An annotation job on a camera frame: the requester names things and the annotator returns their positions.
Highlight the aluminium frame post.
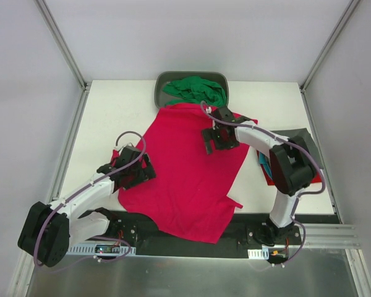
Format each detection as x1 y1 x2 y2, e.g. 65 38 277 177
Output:
35 0 92 90
299 0 362 93

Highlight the right aluminium rail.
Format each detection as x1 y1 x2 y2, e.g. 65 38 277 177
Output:
305 223 361 249

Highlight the right perforated cable duct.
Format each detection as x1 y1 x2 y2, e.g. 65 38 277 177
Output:
247 247 270 260

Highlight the folded red t shirt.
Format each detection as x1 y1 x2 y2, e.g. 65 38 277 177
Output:
263 145 322 193

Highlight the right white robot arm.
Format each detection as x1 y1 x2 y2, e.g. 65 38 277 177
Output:
200 102 320 246

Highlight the right aluminium frame post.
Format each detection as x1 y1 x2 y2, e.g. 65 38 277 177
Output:
299 0 362 93

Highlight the folded grey t shirt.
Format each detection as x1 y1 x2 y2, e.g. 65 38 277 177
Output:
273 128 324 170

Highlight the folded teal t shirt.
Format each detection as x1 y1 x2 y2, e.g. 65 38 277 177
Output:
258 152 272 179

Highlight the perforated cable duct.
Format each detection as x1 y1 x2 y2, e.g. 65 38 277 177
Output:
247 247 270 260
66 243 136 257

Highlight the left aluminium frame post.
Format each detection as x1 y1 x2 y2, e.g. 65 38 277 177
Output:
35 0 92 90

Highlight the left perforated cable duct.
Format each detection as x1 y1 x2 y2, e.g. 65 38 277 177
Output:
66 243 136 257

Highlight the green t shirt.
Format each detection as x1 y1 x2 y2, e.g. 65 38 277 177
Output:
163 76 228 107

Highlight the grey plastic bin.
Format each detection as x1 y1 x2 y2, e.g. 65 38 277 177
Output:
154 71 229 108

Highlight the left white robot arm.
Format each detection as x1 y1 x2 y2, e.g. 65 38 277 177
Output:
17 145 156 267

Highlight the magenta t shirt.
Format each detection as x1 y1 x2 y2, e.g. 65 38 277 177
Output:
118 103 249 231

